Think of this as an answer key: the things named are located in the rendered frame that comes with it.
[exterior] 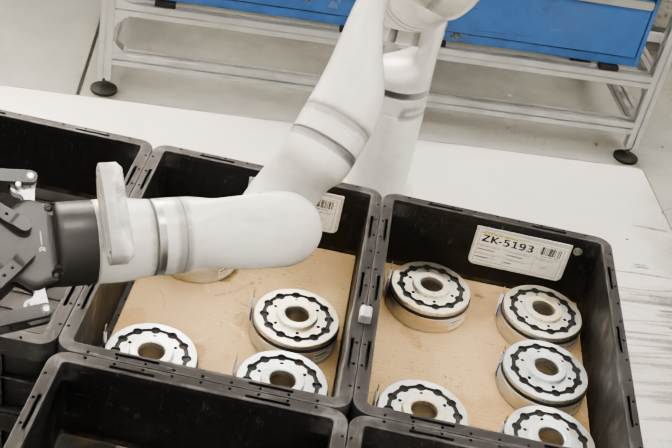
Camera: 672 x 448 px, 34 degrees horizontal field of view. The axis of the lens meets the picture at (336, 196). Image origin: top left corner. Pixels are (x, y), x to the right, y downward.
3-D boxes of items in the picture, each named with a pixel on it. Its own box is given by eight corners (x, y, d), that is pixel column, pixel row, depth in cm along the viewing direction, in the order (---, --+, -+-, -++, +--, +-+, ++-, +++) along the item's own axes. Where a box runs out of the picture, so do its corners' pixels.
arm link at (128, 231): (96, 157, 91) (168, 154, 94) (81, 212, 101) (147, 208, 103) (110, 257, 88) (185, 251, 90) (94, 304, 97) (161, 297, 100)
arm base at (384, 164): (341, 163, 169) (360, 67, 159) (397, 164, 171) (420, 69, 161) (353, 198, 161) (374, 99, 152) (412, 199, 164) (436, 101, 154)
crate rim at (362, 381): (380, 205, 141) (383, 190, 140) (605, 253, 141) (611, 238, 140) (346, 427, 108) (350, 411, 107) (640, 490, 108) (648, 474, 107)
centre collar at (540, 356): (524, 351, 129) (525, 347, 129) (564, 360, 129) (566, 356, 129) (525, 380, 125) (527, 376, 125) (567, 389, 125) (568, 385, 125)
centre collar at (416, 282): (414, 270, 138) (415, 267, 138) (452, 280, 138) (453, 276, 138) (409, 294, 134) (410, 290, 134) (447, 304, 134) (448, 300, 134)
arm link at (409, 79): (454, -25, 152) (429, 82, 161) (388, -37, 151) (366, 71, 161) (456, 2, 144) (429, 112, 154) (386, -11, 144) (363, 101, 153)
